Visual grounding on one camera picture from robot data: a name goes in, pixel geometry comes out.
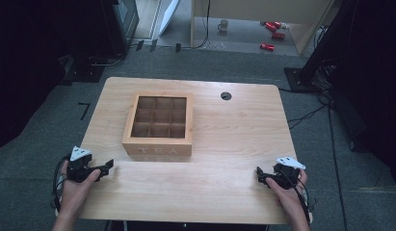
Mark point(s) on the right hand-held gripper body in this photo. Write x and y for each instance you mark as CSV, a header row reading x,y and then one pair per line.
x,y
286,174

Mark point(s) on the black metal stand with base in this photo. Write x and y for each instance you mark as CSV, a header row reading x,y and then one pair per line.
x,y
317,57

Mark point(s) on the black flat base plate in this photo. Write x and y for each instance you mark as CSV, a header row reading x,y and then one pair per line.
x,y
84,72

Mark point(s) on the person's right hand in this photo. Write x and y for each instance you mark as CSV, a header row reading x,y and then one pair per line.
x,y
290,200

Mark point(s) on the red can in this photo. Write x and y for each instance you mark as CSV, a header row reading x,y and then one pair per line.
x,y
267,47

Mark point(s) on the white leaning board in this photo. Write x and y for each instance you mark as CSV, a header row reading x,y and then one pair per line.
x,y
169,14

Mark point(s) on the person's left hand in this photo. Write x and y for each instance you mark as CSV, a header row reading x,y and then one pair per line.
x,y
75,194

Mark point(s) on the pair of red cans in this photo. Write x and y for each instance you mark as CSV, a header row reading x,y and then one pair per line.
x,y
272,25

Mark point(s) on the black tape strip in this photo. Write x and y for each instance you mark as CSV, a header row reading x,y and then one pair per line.
x,y
178,47
139,45

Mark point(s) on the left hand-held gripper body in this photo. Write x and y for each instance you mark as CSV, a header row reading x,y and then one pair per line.
x,y
79,166

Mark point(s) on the dark monitor cabinet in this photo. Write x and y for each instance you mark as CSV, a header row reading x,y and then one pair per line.
x,y
121,22

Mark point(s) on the wooden tea box with compartments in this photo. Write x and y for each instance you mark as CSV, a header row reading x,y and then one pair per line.
x,y
160,148

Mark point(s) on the grey mug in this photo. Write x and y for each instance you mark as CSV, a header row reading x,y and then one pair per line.
x,y
223,25

